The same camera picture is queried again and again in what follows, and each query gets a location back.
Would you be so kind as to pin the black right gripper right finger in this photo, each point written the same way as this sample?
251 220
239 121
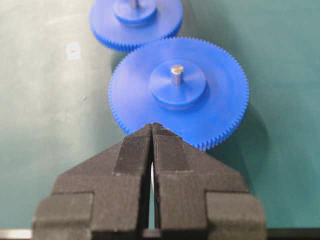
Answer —
199 197

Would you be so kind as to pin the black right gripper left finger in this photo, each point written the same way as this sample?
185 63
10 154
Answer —
104 198

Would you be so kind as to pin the small blue gear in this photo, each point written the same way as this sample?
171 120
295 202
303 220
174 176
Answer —
118 26

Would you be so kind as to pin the large blue gear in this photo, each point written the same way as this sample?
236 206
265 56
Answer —
205 110

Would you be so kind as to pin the steel shaft in large gear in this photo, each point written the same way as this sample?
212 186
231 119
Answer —
177 74

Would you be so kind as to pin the small white paper sticker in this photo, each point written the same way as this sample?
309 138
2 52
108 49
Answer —
73 51

